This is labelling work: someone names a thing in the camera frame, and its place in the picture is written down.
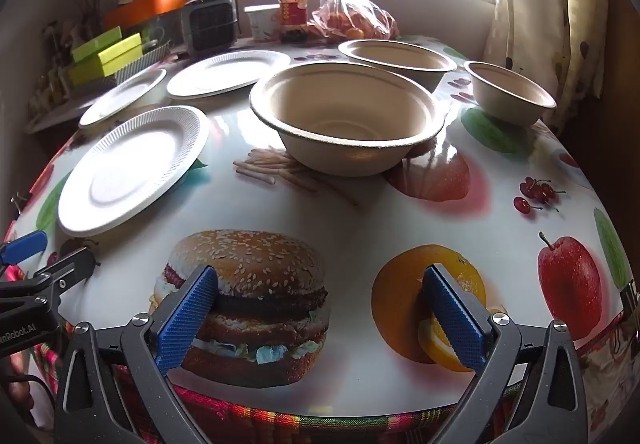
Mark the fruit printed tablecloth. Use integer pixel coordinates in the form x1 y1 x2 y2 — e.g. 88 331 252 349
10 34 638 407

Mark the clear bag of oranges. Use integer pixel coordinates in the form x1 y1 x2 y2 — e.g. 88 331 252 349
285 0 401 44

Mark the large beige paper bowl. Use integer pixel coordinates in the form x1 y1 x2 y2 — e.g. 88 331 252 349
337 38 458 93
248 61 447 175

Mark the small beige paper bowl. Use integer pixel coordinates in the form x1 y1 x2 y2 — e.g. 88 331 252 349
462 60 557 127

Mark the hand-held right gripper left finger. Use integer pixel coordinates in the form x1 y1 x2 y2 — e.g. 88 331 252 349
54 264 221 444

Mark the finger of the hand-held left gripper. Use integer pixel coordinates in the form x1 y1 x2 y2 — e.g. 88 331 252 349
30 246 98 305
0 230 48 269

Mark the orange box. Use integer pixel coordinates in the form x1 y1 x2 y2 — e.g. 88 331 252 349
104 0 187 30

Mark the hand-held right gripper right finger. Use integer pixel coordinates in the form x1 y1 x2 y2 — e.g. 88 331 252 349
422 263 588 444

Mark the black binder clip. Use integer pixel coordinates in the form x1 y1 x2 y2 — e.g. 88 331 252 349
7 191 31 215
619 281 640 319

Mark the lime green box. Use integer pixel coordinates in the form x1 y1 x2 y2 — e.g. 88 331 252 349
71 26 123 63
67 34 146 85

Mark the cream patterned curtain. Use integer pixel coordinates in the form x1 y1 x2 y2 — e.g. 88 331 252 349
487 0 613 135

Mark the glass jar with red label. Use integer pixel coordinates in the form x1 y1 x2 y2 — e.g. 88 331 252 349
276 0 311 44

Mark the small grey fan heater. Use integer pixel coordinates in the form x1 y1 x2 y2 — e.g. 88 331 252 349
180 0 241 55

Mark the grey striped tray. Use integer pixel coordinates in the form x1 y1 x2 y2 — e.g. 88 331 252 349
107 40 172 84

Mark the white paper plate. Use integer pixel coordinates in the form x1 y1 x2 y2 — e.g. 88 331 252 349
57 105 211 239
166 50 291 99
78 68 168 129

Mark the white plastic tub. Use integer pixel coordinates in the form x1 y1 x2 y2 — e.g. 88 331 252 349
244 4 281 42

